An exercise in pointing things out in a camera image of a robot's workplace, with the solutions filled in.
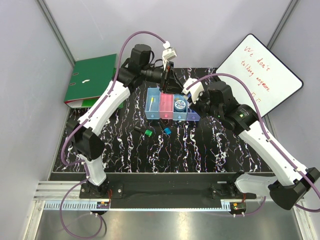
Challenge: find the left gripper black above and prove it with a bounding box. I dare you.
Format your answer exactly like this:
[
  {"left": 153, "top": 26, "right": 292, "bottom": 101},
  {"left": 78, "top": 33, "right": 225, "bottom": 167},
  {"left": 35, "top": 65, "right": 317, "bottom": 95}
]
[{"left": 141, "top": 61, "right": 185, "bottom": 95}]

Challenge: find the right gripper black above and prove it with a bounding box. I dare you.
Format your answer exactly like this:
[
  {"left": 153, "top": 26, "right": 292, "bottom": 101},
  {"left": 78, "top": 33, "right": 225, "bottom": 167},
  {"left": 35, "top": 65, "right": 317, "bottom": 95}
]
[{"left": 187, "top": 88, "right": 223, "bottom": 120}]

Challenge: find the light blue drawer box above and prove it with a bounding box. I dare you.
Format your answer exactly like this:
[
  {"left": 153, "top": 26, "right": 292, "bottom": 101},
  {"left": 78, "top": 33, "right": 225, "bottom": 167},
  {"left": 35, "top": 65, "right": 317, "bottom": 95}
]
[{"left": 173, "top": 94, "right": 188, "bottom": 121}]

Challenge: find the blue cleaning gel jar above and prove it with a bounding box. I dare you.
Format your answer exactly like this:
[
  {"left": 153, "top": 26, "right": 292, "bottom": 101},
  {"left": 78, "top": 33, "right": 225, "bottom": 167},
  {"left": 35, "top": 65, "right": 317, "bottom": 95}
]
[{"left": 173, "top": 99, "right": 187, "bottom": 113}]

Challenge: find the white marker yellow cap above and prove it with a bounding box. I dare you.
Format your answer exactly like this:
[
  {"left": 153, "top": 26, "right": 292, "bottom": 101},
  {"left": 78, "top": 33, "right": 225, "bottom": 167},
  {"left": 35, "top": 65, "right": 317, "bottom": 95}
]
[{"left": 148, "top": 97, "right": 155, "bottom": 111}]

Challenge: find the sky blue drawer box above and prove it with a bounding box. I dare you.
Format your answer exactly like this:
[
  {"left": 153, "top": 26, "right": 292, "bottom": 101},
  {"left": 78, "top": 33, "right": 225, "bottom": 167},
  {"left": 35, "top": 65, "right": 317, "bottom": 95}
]
[{"left": 144, "top": 87, "right": 161, "bottom": 120}]

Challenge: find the black highlighter blue cap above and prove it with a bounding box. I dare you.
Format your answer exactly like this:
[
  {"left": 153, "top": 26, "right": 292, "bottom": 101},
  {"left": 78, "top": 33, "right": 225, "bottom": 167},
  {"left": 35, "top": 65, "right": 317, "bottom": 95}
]
[{"left": 158, "top": 119, "right": 172, "bottom": 135}]

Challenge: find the black highlighter green cap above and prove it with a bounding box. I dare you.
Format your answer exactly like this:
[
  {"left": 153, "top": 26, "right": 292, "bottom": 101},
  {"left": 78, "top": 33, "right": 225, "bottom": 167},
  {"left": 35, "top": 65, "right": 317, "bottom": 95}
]
[{"left": 134, "top": 126, "right": 153, "bottom": 137}]

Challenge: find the purple drawer box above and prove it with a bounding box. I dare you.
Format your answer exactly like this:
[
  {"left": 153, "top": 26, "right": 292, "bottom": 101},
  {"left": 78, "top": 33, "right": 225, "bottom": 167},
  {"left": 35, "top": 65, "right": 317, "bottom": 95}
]
[{"left": 186, "top": 111, "right": 201, "bottom": 122}]

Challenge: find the pink drawer box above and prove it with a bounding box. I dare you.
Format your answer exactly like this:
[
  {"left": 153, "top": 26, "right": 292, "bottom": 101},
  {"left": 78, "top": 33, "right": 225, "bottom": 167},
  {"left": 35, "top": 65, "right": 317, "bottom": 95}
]
[{"left": 159, "top": 93, "right": 174, "bottom": 120}]

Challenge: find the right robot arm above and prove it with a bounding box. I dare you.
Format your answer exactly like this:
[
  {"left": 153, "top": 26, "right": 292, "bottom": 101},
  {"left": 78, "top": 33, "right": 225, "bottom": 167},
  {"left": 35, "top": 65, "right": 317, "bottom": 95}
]
[{"left": 182, "top": 78, "right": 320, "bottom": 210}]

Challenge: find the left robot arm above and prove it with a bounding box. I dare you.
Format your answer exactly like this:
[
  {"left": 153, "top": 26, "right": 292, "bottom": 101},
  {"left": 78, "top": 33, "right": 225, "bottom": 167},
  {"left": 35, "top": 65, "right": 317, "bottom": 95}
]
[{"left": 68, "top": 41, "right": 183, "bottom": 198}]

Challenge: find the black marble pattern mat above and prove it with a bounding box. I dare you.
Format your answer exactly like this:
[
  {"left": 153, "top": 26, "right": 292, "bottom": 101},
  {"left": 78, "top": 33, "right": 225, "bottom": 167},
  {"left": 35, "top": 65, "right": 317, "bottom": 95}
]
[{"left": 48, "top": 67, "right": 277, "bottom": 174}]

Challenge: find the whiteboard with red writing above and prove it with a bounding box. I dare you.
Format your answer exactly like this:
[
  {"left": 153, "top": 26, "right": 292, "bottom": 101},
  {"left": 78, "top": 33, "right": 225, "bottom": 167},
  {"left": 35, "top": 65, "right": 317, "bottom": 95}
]
[{"left": 216, "top": 34, "right": 304, "bottom": 117}]

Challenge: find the dark green lever arch binder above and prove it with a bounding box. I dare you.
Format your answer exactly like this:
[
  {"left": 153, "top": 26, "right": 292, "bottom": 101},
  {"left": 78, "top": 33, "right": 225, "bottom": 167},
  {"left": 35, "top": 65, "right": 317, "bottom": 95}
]
[{"left": 64, "top": 54, "right": 117, "bottom": 109}]

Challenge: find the bright green plastic folder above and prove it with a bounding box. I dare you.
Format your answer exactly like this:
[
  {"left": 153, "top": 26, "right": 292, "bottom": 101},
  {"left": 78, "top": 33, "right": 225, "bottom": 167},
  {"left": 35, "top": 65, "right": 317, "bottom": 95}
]
[{"left": 80, "top": 68, "right": 124, "bottom": 109}]

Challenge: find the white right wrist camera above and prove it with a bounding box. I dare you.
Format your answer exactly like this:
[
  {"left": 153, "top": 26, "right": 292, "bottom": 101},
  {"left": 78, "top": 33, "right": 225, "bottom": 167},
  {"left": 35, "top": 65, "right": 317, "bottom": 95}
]
[{"left": 182, "top": 78, "right": 204, "bottom": 103}]

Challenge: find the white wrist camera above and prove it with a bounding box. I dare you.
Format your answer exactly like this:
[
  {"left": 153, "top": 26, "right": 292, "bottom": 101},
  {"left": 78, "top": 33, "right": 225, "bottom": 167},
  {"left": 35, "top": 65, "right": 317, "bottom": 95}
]
[
  {"left": 182, "top": 78, "right": 204, "bottom": 103},
  {"left": 162, "top": 47, "right": 177, "bottom": 69}
]

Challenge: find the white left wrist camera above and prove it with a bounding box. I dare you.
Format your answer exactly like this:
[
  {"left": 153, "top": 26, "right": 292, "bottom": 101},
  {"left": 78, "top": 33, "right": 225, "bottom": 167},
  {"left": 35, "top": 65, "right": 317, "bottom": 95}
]
[{"left": 162, "top": 47, "right": 177, "bottom": 69}]

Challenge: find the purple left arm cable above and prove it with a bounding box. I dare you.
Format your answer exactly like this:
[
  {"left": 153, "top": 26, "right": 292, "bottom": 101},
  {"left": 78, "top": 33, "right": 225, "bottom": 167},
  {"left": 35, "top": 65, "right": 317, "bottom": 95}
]
[{"left": 58, "top": 30, "right": 172, "bottom": 237}]

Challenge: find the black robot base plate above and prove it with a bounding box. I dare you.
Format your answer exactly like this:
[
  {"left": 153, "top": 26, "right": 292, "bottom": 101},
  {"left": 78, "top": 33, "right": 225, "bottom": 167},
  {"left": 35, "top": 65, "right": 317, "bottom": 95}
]
[{"left": 79, "top": 173, "right": 256, "bottom": 211}]

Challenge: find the aluminium frame rail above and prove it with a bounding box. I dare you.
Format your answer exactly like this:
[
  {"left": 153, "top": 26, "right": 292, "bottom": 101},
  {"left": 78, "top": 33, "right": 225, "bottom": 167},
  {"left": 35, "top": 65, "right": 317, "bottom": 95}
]
[{"left": 34, "top": 181, "right": 263, "bottom": 214}]

